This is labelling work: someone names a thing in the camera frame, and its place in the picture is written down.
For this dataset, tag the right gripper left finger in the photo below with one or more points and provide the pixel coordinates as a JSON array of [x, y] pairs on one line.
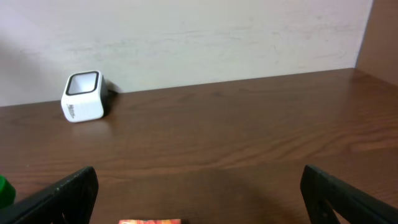
[[70, 200]]

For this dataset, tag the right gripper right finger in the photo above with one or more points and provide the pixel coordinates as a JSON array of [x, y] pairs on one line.
[[325, 196]]

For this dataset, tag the small orange snack packet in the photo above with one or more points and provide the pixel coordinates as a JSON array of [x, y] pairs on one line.
[[167, 221]]

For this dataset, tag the green lid jar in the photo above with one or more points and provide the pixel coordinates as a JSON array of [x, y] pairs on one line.
[[7, 193]]

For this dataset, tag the white barcode scanner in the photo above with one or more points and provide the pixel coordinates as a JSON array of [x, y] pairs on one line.
[[84, 97]]

